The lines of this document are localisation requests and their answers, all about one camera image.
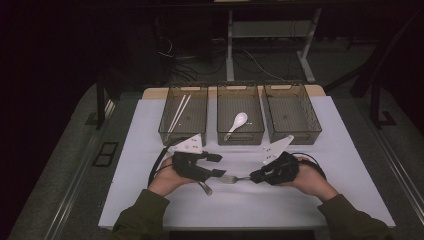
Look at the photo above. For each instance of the white metal desk frame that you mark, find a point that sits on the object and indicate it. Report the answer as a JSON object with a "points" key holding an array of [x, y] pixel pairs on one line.
{"points": [[266, 29]]}

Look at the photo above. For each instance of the person's right hand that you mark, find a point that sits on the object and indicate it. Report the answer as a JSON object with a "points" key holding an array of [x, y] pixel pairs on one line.
{"points": [[310, 181]]}

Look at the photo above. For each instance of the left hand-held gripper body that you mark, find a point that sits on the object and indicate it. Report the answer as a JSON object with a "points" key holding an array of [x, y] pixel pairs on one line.
{"points": [[186, 163]]}

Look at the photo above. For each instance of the transparent brown plastic bin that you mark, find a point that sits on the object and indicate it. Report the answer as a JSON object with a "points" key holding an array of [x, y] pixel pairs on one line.
{"points": [[191, 120], [246, 100], [291, 115]]}

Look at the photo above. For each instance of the white chopstick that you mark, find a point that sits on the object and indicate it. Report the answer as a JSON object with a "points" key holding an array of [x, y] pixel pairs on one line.
{"points": [[181, 113], [175, 115]]}

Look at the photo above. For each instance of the black metal stand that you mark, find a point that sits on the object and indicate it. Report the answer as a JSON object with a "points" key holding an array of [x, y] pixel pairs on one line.
{"points": [[376, 106]]}

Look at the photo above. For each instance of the white ceramic spoon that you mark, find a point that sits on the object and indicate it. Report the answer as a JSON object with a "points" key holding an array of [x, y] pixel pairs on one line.
{"points": [[239, 120]]}

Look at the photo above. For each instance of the person's left hand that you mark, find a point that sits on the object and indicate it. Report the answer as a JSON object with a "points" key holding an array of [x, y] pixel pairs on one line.
{"points": [[166, 180]]}

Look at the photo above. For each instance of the white table mat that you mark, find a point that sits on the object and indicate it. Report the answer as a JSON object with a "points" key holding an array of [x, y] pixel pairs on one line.
{"points": [[250, 206]]}

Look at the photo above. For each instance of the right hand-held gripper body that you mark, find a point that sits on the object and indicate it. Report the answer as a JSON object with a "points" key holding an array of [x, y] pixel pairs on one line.
{"points": [[281, 168]]}

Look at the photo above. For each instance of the metal fork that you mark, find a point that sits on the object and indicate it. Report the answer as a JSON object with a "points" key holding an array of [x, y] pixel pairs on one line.
{"points": [[230, 179]]}

